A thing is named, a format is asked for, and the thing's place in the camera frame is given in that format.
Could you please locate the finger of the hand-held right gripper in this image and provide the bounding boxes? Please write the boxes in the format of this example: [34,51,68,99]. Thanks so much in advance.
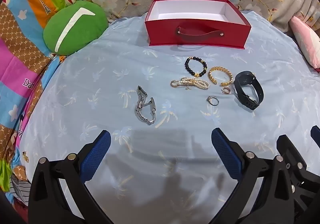
[310,125,320,145]
[276,135,320,214]

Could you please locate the green round pillow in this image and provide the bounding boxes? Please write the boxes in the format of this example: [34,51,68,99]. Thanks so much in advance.
[43,0,109,55]

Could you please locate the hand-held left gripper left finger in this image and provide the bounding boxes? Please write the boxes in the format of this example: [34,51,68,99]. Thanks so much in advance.
[28,130,112,224]

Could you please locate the pink pillow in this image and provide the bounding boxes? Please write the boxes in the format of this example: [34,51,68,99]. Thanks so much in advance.
[290,16,320,69]

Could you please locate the red box with strap handle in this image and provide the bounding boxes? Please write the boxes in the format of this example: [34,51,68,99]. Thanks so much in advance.
[144,0,252,50]

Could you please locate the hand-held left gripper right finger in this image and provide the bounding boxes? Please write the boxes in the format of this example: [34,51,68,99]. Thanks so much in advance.
[211,128,293,224]

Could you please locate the silver metal watch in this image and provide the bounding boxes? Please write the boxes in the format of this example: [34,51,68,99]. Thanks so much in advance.
[135,85,156,126]

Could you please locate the black smartwatch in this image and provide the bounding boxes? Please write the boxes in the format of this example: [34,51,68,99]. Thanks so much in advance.
[233,71,264,110]

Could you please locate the light blue palm-print sheet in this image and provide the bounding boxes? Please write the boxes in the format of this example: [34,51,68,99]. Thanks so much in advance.
[19,10,320,224]

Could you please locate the gold cuff bracelet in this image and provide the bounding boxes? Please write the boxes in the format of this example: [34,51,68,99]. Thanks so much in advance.
[208,66,233,87]

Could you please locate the black bead bracelet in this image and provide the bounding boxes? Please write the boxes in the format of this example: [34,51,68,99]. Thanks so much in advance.
[184,56,208,77]

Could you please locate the pearl bracelet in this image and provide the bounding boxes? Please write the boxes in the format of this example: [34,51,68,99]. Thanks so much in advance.
[170,77,210,90]

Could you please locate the colourful cartoon blanket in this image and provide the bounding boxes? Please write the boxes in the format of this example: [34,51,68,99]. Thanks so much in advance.
[0,0,84,204]

